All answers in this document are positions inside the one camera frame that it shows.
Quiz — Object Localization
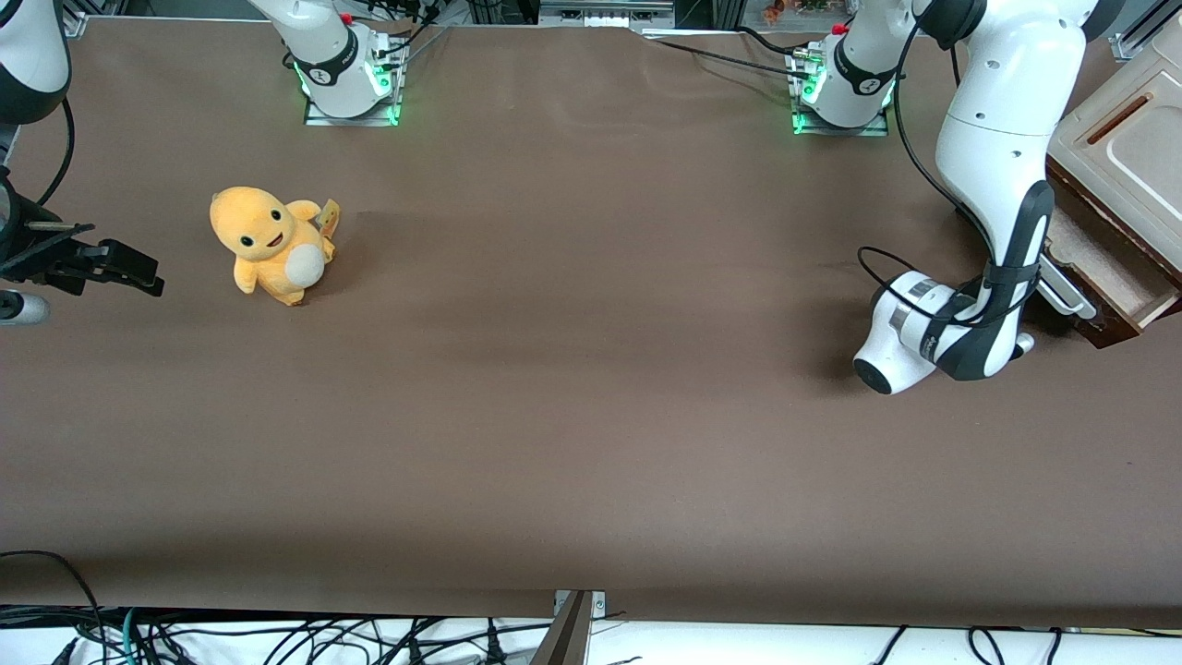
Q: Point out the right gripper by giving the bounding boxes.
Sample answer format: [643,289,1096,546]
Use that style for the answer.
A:
[0,174,165,298]

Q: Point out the white drawer handle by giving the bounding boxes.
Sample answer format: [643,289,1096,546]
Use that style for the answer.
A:
[1036,257,1098,321]

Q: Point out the brown wooden drawer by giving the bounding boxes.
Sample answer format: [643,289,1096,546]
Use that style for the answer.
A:
[1034,208,1182,350]

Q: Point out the cream and brown drawer cabinet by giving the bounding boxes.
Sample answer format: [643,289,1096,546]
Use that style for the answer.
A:
[1043,37,1182,350]

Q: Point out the yellow plush toy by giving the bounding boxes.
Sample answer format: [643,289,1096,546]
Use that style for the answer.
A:
[209,186,341,307]

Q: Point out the brown table cover sheet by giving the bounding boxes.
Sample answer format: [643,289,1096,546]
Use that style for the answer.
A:
[0,14,1182,629]

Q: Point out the grey metal box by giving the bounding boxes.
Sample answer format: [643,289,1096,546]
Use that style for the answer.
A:
[538,0,675,27]

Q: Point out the orange background items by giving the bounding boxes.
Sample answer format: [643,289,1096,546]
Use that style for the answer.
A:
[760,0,837,25]

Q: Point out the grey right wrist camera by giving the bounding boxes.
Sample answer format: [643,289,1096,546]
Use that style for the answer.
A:
[0,290,53,326]

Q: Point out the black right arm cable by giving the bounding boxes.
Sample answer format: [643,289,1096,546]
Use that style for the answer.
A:
[35,95,77,208]

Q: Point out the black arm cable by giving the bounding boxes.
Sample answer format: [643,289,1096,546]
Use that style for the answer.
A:
[35,95,77,208]
[857,23,1044,324]

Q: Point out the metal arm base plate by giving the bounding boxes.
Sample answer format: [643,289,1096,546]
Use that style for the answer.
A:
[791,102,890,138]
[303,88,404,127]

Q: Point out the black looped cable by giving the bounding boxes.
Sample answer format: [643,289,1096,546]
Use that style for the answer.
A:
[0,550,110,665]

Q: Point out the black base cable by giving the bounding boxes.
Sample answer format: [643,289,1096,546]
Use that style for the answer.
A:
[356,0,453,58]

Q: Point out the metal table bracket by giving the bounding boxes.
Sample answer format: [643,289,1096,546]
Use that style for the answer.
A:
[531,589,608,665]

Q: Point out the long black table cable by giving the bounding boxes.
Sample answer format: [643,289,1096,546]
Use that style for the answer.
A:
[642,35,818,80]

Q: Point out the short black table cable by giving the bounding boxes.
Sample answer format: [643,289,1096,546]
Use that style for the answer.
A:
[734,25,814,58]

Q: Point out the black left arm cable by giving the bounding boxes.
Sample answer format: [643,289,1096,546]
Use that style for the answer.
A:
[857,23,1044,324]

